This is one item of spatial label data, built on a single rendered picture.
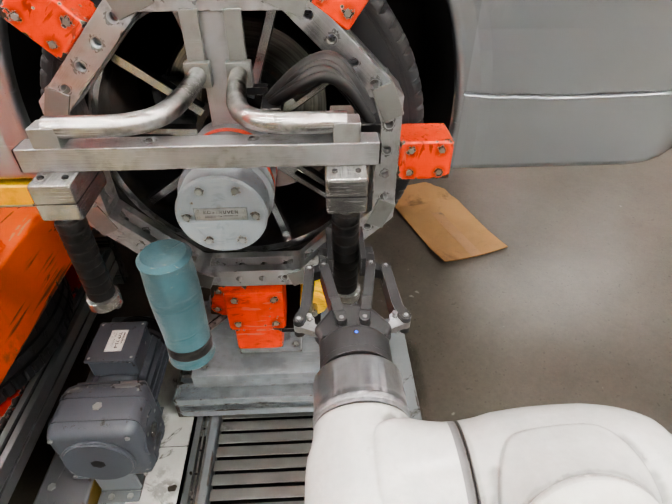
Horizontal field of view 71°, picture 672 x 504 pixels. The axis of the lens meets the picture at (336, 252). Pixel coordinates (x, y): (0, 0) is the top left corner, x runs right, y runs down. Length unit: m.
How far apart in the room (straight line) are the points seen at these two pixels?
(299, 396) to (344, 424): 0.87
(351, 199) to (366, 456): 0.30
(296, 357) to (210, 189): 0.72
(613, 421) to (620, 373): 1.34
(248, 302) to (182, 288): 0.20
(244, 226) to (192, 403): 0.74
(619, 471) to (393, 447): 0.15
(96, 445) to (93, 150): 0.62
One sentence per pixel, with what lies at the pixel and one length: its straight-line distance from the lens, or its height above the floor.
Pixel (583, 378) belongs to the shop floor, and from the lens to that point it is 1.70.
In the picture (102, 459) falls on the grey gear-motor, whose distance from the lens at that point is 1.10.
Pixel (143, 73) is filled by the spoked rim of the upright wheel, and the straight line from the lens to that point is 0.89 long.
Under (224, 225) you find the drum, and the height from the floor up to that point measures 0.83.
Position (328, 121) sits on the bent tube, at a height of 1.01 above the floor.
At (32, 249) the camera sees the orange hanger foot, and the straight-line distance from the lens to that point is 1.11.
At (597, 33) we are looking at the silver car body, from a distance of 1.00.
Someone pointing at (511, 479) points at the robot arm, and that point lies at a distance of 0.38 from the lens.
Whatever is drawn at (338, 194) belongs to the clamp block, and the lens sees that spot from 0.56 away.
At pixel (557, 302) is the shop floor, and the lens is 1.91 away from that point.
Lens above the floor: 1.23
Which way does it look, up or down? 39 degrees down
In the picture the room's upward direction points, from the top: straight up
